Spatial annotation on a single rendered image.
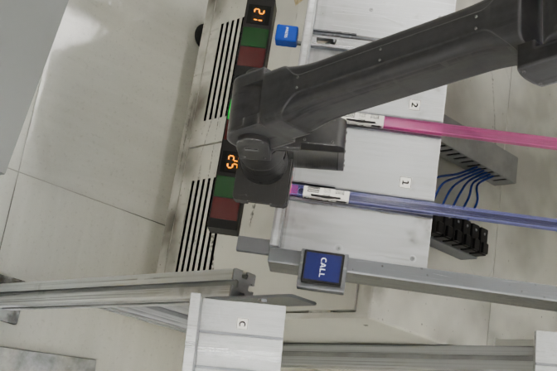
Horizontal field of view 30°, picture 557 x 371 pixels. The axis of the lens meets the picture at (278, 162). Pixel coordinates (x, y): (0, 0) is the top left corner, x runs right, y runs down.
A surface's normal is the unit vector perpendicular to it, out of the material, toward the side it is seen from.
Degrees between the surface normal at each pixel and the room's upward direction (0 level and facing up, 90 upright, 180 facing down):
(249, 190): 48
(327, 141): 44
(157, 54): 0
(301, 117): 74
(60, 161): 0
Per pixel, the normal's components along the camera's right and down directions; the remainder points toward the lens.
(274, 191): -0.05, -0.31
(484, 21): -0.69, -0.33
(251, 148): -0.09, 0.92
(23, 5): 0.70, -0.11
